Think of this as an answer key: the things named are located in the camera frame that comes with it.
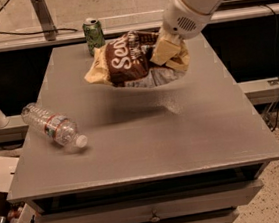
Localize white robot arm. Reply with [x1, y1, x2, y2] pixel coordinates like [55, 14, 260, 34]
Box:
[151, 0, 224, 70]

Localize clear plastic water bottle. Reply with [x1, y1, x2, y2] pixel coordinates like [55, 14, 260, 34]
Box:
[21, 103, 88, 148]

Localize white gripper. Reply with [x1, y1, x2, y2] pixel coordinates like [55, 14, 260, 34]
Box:
[151, 0, 210, 72]

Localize brown chip bag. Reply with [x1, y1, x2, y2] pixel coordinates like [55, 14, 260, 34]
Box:
[84, 31, 186, 88]

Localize left metal railing post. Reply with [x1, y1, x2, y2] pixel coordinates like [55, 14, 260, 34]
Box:
[30, 0, 57, 41]

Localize grey table with drawers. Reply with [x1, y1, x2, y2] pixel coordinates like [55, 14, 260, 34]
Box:
[8, 36, 279, 223]

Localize black cable on floor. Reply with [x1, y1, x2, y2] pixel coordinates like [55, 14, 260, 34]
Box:
[0, 0, 79, 42]

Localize green soda can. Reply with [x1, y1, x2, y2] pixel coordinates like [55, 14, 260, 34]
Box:
[82, 17, 106, 56]

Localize black hanging cable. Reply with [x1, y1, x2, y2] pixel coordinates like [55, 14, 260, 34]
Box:
[255, 2, 279, 133]

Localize upper drawer knob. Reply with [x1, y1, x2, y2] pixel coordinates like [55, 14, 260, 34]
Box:
[150, 211, 161, 223]

